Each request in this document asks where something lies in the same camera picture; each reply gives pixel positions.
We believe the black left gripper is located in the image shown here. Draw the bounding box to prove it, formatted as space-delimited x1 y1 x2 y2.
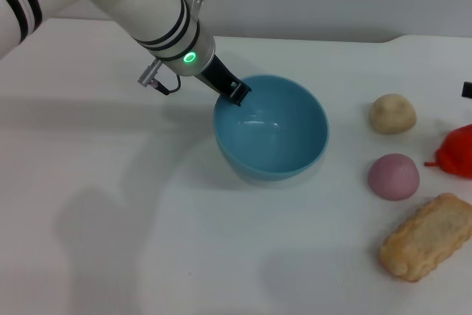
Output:
195 55 253 108

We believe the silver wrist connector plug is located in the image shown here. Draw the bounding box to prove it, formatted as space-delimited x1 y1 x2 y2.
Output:
137 69 182 96

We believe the pink peach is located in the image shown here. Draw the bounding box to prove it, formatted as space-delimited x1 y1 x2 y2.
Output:
367 153 421 202

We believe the beige peach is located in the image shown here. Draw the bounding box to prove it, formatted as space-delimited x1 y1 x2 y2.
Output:
369 93 418 136

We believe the blue bowl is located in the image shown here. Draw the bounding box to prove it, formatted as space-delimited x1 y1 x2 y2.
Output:
212 74 330 187

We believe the golden bread loaf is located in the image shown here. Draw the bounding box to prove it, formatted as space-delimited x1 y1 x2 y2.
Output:
379 193 472 284

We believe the red pepper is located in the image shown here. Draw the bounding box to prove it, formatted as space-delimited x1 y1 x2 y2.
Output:
423 123 472 178

